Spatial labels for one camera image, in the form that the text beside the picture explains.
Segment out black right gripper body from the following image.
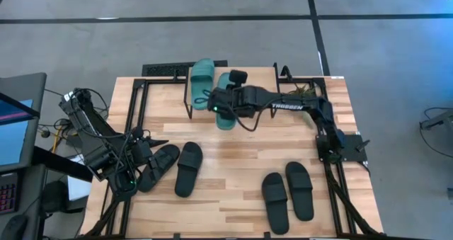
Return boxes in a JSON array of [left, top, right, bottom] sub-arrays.
[[208, 69, 251, 120]]

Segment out yellow power cable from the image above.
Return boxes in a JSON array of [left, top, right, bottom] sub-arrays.
[[51, 125, 64, 153]]

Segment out grey floor stand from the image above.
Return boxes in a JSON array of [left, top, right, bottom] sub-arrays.
[[420, 107, 453, 131]]

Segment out teal rubber slide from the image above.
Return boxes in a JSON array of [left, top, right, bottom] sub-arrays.
[[190, 57, 216, 111], [214, 72, 237, 132]]

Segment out black perforated panel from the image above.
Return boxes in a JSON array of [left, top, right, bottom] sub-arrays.
[[141, 59, 229, 77]]

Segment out potted succulent plant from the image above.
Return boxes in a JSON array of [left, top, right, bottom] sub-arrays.
[[288, 84, 319, 128]]

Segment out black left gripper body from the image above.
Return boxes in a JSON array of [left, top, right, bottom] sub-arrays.
[[129, 126, 154, 165]]

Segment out black rubber slide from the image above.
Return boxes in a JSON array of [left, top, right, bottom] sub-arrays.
[[137, 144, 181, 194], [285, 161, 316, 222], [260, 172, 291, 236], [173, 141, 205, 199]]

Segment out black computer keyboard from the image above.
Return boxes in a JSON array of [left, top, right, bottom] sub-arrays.
[[0, 171, 19, 215]]

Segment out black computer desk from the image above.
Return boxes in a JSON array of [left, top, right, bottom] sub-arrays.
[[31, 146, 95, 240]]

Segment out black-framed wooden shoe shelf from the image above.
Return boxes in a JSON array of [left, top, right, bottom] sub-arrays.
[[183, 62, 282, 120]]

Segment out white paper sheet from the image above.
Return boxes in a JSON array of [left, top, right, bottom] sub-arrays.
[[66, 154, 93, 202]]

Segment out black computer monitor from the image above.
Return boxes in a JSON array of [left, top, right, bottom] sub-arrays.
[[0, 72, 48, 173]]

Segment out black computer mouse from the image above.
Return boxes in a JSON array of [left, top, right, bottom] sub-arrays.
[[1, 214, 29, 240]]

